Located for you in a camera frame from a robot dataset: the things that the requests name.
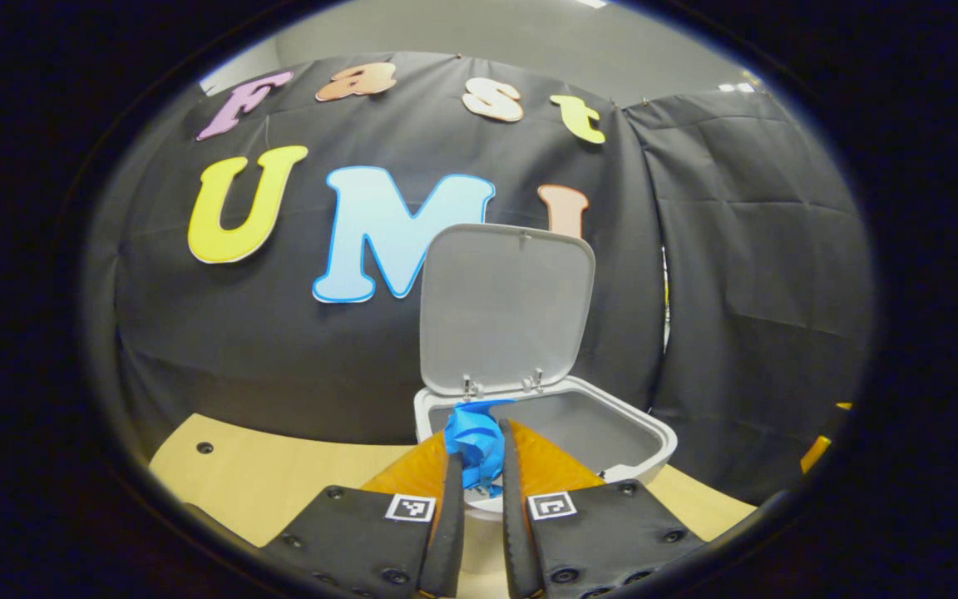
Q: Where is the wooden desktop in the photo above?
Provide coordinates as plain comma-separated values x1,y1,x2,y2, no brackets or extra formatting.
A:
149,413,758,599

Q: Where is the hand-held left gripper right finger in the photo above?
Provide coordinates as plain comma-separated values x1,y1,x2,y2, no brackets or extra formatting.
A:
500,418,706,599

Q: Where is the white desktop garbage bin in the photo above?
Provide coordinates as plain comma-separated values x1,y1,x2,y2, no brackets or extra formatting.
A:
412,223,679,575

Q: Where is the blue paper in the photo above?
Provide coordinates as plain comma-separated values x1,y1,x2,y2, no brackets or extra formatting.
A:
444,399,517,498

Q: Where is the black backdrop cloth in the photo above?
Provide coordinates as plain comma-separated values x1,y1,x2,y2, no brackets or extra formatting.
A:
84,52,875,508

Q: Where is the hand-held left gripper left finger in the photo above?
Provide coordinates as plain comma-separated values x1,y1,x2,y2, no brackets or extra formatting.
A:
263,428,465,599

